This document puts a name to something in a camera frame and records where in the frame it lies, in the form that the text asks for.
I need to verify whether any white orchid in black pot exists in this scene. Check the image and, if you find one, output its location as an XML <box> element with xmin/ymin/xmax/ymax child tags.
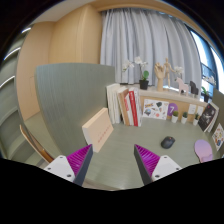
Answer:
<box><xmin>122</xmin><ymin>56</ymin><xmax>149</xmax><ymax>90</ymax></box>

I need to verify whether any white wooden horse figure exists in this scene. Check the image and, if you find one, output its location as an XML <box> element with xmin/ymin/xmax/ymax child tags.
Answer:
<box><xmin>176</xmin><ymin>77</ymin><xmax>189</xmax><ymax>94</ymax></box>

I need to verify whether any wooden mannequin figure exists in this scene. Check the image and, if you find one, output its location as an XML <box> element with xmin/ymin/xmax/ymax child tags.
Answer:
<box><xmin>164</xmin><ymin>58</ymin><xmax>175</xmax><ymax>88</ymax></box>

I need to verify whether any white illustrated card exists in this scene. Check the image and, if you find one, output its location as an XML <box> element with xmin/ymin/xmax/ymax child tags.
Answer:
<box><xmin>212</xmin><ymin>124</ymin><xmax>224</xmax><ymax>150</ymax></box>

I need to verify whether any purple mouse pad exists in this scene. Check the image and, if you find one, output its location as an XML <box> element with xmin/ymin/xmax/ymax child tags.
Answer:
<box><xmin>194</xmin><ymin>139</ymin><xmax>213</xmax><ymax>163</ymax></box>

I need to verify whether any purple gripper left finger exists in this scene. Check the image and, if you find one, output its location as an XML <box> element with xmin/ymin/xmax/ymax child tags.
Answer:
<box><xmin>44</xmin><ymin>145</ymin><xmax>93</xmax><ymax>186</ymax></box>

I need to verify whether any grey desk partition panel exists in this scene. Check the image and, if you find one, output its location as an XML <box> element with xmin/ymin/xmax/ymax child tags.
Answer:
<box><xmin>35</xmin><ymin>63</ymin><xmax>115</xmax><ymax>155</ymax></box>

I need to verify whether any brown spine book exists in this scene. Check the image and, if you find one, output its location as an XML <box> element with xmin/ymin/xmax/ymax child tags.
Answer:
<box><xmin>117</xmin><ymin>86</ymin><xmax>130</xmax><ymax>126</ymax></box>

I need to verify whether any wooden desk shelf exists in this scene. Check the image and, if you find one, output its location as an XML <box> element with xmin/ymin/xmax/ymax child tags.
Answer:
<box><xmin>139</xmin><ymin>87</ymin><xmax>206</xmax><ymax>122</ymax></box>

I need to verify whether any purple round card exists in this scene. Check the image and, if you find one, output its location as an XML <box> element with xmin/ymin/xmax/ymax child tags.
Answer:
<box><xmin>167</xmin><ymin>103</ymin><xmax>178</xmax><ymax>116</ymax></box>

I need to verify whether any beige cardboard box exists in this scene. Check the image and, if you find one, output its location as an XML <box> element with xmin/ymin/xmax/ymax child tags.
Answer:
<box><xmin>82</xmin><ymin>108</ymin><xmax>113</xmax><ymax>152</ymax></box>

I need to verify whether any colourful sticker card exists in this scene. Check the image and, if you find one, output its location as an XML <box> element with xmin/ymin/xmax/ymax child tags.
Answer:
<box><xmin>143</xmin><ymin>99</ymin><xmax>169</xmax><ymax>120</ymax></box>

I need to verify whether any red book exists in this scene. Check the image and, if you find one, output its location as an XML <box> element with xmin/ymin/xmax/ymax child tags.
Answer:
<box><xmin>129</xmin><ymin>90</ymin><xmax>138</xmax><ymax>126</ymax></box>

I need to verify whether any small potted succulent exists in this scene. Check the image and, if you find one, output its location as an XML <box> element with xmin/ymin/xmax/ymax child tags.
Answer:
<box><xmin>181</xmin><ymin>112</ymin><xmax>188</xmax><ymax>124</ymax></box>
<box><xmin>171</xmin><ymin>111</ymin><xmax>179</xmax><ymax>123</ymax></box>
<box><xmin>193</xmin><ymin>113</ymin><xmax>200</xmax><ymax>126</ymax></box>

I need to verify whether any wooden hand model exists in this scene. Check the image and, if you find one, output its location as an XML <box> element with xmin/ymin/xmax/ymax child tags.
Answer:
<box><xmin>154</xmin><ymin>63</ymin><xmax>165</xmax><ymax>92</ymax></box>

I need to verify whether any black figure ornament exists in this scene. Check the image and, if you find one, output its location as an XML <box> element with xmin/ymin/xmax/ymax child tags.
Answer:
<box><xmin>190</xmin><ymin>81</ymin><xmax>198</xmax><ymax>96</ymax></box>

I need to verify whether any grey curtain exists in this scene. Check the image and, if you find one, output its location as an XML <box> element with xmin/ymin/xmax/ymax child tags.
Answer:
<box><xmin>100</xmin><ymin>8</ymin><xmax>201</xmax><ymax>87</ymax></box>

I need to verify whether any black computer mouse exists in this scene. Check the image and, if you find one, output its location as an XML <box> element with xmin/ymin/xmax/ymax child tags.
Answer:
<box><xmin>161</xmin><ymin>136</ymin><xmax>175</xmax><ymax>149</ymax></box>

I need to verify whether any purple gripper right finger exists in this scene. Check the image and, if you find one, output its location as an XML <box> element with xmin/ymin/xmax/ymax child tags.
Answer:
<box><xmin>134</xmin><ymin>144</ymin><xmax>181</xmax><ymax>185</ymax></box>

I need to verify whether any dark cover magazine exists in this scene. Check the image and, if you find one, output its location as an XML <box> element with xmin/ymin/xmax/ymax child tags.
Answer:
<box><xmin>198</xmin><ymin>102</ymin><xmax>219</xmax><ymax>132</ymax></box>

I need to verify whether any white book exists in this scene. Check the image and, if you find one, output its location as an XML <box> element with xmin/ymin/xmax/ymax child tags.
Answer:
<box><xmin>106</xmin><ymin>83</ymin><xmax>121</xmax><ymax>124</ymax></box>

